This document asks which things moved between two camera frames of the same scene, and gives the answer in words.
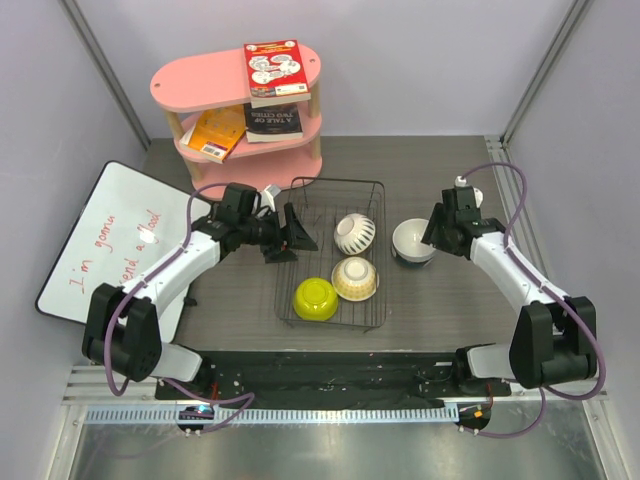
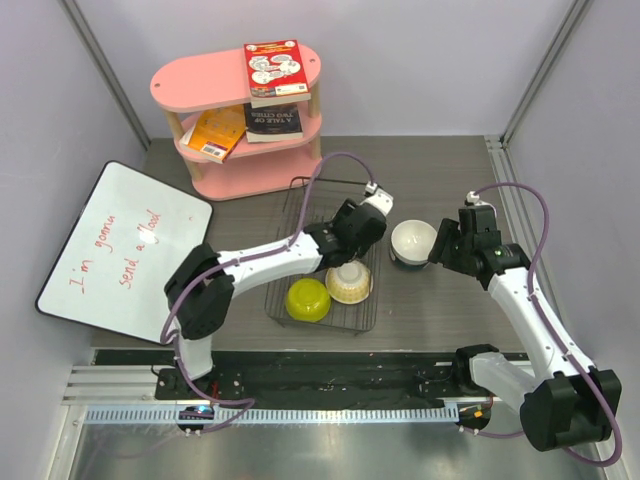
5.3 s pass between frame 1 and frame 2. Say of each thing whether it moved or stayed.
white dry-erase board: stayed
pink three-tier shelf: stayed
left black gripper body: moved
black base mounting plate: stayed
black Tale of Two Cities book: stayed
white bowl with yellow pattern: moved
